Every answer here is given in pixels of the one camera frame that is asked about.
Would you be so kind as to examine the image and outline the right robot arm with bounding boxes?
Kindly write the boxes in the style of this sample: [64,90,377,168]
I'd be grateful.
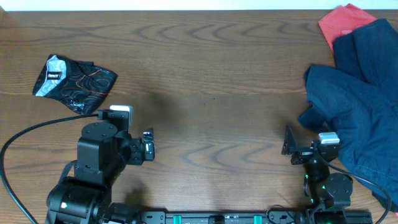
[281,126,353,224]

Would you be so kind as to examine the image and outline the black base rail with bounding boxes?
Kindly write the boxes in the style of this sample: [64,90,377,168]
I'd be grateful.
[141,210,373,224]

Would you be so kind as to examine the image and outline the dark blue denim garment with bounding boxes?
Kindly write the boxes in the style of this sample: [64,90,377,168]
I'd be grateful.
[298,19,397,212]

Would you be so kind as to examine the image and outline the left black cable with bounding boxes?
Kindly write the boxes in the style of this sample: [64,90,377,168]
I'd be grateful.
[0,113,100,224]

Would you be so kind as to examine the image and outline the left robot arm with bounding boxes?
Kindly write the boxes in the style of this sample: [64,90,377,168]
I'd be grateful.
[45,122,155,223]

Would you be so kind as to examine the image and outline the black cycling jersey orange lines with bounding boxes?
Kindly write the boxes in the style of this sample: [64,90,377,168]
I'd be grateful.
[32,54,118,114]

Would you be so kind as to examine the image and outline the red cloth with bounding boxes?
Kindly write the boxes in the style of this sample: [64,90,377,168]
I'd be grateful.
[318,4,377,51]

